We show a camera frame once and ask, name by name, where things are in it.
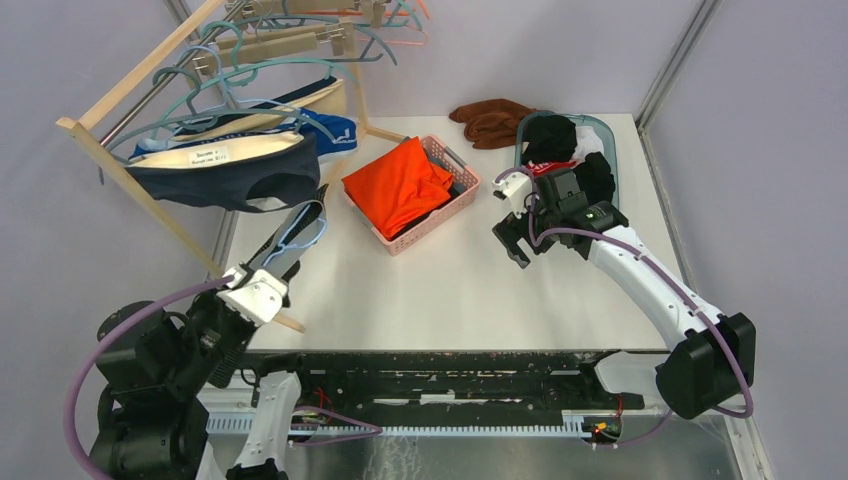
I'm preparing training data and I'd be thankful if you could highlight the light blue wire hanger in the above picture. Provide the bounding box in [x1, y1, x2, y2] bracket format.
[254, 201, 329, 270]

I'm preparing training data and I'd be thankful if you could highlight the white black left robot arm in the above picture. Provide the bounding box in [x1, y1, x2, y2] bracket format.
[88, 291, 257, 479]

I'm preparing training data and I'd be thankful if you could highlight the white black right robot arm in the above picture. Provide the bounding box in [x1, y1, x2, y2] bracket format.
[492, 167, 756, 420]

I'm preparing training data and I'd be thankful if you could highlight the cream navy labelled underwear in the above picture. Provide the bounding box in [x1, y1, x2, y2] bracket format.
[126, 131, 320, 213]

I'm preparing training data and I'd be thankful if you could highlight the blue white-lettered underwear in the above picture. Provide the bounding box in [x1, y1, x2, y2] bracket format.
[129, 109, 358, 163]

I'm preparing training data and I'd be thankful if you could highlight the grey-blue plastic hanger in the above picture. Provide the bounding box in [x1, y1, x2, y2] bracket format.
[100, 61, 329, 152]

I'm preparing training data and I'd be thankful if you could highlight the beige navy-trimmed underwear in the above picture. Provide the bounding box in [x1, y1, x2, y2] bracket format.
[172, 76, 347, 142]

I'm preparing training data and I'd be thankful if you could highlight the wooden clip hanger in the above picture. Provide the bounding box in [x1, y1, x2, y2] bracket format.
[189, 21, 355, 75]

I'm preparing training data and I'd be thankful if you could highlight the teal plastic hanger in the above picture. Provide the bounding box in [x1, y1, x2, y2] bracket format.
[165, 19, 362, 114]

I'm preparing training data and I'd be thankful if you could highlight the orange plastic hanger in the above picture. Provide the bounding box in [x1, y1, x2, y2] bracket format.
[299, 1, 431, 47]

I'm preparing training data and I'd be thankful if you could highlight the red white garment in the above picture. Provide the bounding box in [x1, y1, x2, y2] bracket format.
[526, 160, 580, 177]

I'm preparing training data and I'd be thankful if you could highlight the pink perforated plastic basket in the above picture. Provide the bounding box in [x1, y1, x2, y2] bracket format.
[342, 135, 481, 256]

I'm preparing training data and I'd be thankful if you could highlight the black garment in basket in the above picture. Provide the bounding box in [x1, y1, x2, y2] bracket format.
[525, 117, 613, 204]

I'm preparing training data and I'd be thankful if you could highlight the brown cloth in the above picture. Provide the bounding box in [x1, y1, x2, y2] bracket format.
[448, 99, 536, 150]

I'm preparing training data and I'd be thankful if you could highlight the white garment in basket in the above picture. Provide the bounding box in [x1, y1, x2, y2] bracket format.
[571, 125, 605, 163]

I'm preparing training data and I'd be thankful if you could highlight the orange folded garment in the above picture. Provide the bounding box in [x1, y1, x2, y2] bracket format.
[342, 137, 454, 240]

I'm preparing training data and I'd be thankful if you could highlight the teal oval laundry basket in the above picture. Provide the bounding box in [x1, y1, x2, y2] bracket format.
[514, 110, 620, 207]

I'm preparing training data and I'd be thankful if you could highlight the wooden clothes rack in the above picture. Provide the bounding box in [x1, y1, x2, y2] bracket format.
[56, 0, 409, 334]

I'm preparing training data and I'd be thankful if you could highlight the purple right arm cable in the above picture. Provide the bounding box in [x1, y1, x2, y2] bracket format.
[495, 165, 757, 420]

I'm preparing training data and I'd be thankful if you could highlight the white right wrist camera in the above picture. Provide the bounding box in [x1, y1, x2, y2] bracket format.
[492, 172, 533, 219]

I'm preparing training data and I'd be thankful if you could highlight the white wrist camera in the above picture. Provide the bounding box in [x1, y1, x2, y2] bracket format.
[492, 172, 533, 219]
[216, 266, 289, 327]

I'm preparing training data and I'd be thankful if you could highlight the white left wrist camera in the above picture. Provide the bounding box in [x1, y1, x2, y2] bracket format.
[216, 266, 289, 327]

